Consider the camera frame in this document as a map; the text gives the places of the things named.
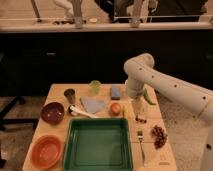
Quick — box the yellow banana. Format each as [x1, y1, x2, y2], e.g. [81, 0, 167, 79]
[123, 105, 128, 119]

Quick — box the green plastic tray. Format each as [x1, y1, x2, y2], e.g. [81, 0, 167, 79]
[62, 118, 133, 171]

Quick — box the red grape bunch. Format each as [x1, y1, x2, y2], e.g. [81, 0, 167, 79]
[151, 125, 168, 149]

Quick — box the white spoon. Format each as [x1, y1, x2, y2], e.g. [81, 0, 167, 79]
[69, 105, 99, 118]

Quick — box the green plastic cup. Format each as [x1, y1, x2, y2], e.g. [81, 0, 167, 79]
[89, 80, 101, 94]

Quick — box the orange bowl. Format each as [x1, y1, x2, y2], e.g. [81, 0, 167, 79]
[30, 135, 62, 169]

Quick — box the orange fruit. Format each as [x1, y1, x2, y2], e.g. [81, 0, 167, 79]
[110, 103, 121, 116]

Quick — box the metal fork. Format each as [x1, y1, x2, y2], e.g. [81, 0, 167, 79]
[137, 130, 146, 166]

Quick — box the blue cloth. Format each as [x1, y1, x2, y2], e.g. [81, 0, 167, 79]
[80, 97, 106, 114]

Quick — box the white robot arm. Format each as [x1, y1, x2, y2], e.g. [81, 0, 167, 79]
[124, 53, 213, 171]

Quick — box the blue sponge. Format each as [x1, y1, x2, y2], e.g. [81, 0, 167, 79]
[110, 85, 121, 100]

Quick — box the black office chair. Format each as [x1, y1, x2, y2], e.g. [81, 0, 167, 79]
[0, 49, 39, 132]

